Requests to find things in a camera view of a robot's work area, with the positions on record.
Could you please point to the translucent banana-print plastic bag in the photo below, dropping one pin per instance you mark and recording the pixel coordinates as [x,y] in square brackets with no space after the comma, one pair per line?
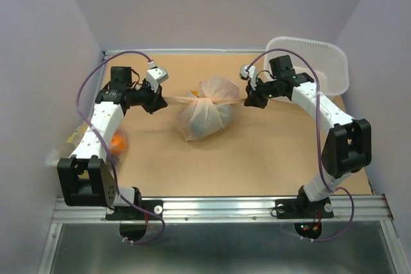
[207,109]

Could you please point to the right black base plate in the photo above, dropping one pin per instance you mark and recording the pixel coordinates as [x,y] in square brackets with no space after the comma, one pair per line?
[309,215]

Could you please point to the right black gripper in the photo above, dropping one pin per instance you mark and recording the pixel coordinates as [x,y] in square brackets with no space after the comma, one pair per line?
[254,101]

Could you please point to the white plastic bin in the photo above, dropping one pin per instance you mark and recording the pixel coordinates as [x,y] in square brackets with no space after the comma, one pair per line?
[329,62]

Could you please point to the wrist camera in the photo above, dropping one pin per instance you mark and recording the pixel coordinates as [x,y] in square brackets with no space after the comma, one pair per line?
[249,73]
[155,77]

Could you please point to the filled plastic bag at left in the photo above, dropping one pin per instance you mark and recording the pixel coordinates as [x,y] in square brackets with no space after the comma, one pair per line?
[118,147]

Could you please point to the aluminium rail frame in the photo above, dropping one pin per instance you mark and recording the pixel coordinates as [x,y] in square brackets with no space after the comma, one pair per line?
[218,193]

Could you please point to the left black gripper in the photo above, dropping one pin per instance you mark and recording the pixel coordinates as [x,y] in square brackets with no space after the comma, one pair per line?
[152,96]

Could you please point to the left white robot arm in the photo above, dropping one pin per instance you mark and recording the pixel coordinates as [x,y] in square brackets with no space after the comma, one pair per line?
[88,176]

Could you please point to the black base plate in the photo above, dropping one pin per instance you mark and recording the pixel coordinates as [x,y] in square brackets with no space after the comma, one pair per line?
[309,215]
[136,227]

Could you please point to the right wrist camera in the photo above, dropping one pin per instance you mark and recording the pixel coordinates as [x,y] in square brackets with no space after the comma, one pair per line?
[249,73]

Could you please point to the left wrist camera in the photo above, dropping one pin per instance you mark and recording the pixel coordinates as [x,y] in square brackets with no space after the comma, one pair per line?
[155,77]

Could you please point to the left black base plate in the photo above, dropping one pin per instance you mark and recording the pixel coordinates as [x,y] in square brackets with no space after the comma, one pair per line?
[136,227]

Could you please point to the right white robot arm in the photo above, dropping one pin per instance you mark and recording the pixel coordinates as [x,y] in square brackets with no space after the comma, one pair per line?
[347,148]

